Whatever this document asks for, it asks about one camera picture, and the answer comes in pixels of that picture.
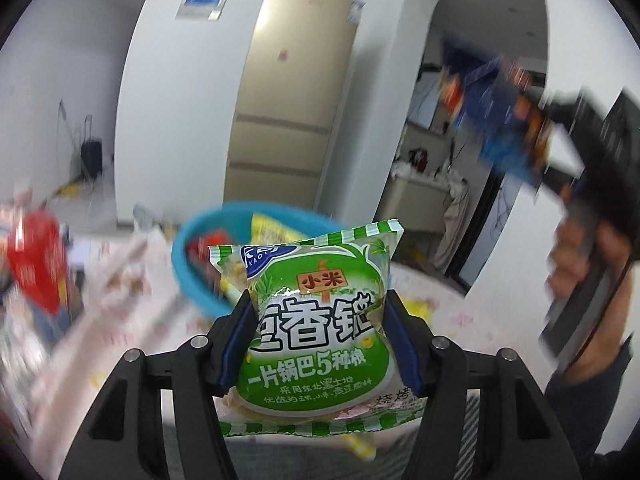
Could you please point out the yellow potato chip bag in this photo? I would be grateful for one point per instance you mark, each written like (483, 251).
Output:
(280, 230)

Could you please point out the blue snack bag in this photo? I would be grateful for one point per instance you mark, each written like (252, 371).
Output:
(500, 110)

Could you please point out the hanging towel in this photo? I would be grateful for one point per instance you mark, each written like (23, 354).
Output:
(455, 220)

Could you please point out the red snack bag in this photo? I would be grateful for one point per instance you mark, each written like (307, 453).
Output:
(210, 245)

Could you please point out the mirror cabinet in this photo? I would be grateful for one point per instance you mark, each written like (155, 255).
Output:
(425, 105)

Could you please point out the sink cabinet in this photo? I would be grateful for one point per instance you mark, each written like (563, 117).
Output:
(415, 200)

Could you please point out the person's right hand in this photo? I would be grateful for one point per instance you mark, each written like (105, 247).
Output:
(575, 260)

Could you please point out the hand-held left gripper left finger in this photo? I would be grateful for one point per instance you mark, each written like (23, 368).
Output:
(235, 350)

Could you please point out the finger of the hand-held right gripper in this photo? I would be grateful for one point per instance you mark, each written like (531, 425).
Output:
(565, 110)
(562, 177)

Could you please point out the small black appliance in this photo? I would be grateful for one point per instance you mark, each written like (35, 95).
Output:
(417, 160)

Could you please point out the blue plastic basin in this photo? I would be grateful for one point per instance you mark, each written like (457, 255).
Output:
(192, 280)

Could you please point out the person's right forearm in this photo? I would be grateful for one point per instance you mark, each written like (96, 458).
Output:
(595, 400)

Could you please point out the green snack bag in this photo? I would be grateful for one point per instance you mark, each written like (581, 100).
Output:
(310, 330)

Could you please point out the mop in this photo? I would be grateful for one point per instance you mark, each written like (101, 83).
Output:
(67, 130)

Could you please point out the gold refrigerator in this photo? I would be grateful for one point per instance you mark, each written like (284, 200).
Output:
(285, 110)

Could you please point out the black suitcase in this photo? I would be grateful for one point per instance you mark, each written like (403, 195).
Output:
(91, 157)

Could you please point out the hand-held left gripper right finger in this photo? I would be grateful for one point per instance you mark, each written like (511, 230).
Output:
(405, 355)

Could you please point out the red drink bottle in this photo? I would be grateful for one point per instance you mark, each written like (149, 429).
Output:
(40, 260)

